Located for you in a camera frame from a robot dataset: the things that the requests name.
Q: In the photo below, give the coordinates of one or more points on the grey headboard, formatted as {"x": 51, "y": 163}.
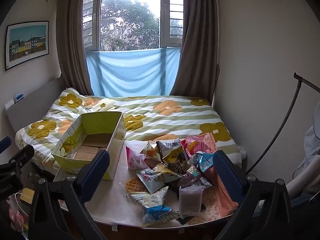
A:
{"x": 35, "y": 105}

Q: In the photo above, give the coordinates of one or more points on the black yellow snack bag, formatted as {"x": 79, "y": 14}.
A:
{"x": 175, "y": 159}

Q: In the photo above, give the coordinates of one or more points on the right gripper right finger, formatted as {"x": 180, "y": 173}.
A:
{"x": 264, "y": 207}

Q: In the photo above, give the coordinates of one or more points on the light blue snack bag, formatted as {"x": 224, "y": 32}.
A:
{"x": 202, "y": 160}

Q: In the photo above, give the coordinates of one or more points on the waffle snack packet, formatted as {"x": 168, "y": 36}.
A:
{"x": 135, "y": 185}

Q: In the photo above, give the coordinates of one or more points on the white framed window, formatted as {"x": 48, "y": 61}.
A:
{"x": 123, "y": 25}

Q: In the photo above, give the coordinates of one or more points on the left brown curtain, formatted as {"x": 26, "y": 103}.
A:
{"x": 70, "y": 46}

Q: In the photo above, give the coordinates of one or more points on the blue window cloth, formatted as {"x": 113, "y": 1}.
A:
{"x": 133, "y": 73}

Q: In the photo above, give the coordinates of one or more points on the pink floral tablecloth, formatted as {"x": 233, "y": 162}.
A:
{"x": 111, "y": 204}

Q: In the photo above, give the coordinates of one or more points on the black floor lamp stand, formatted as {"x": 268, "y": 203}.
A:
{"x": 300, "y": 81}

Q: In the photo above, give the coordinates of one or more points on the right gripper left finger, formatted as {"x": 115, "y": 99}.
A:
{"x": 58, "y": 208}

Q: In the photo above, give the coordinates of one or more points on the floral striped quilt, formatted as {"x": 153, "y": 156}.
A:
{"x": 145, "y": 117}

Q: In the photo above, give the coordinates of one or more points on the white grey snack bag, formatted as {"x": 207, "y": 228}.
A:
{"x": 166, "y": 147}

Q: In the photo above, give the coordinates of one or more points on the translucent white pouch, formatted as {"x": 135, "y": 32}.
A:
{"x": 190, "y": 200}

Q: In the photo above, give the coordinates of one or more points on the small blue white device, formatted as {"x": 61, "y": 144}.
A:
{"x": 18, "y": 97}

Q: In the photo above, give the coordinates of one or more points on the pink marshmallow bag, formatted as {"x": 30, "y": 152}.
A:
{"x": 203, "y": 143}

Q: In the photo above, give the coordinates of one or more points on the orange white snack bag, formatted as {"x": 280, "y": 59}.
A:
{"x": 151, "y": 150}

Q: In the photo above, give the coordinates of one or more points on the white pink snack bag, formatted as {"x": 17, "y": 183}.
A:
{"x": 135, "y": 161}

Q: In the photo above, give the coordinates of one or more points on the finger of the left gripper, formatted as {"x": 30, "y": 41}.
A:
{"x": 21, "y": 158}
{"x": 4, "y": 144}

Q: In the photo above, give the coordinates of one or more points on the framed houses picture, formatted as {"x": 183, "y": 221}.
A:
{"x": 26, "y": 41}

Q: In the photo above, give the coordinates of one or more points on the green cardboard snack box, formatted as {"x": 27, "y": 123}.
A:
{"x": 87, "y": 135}

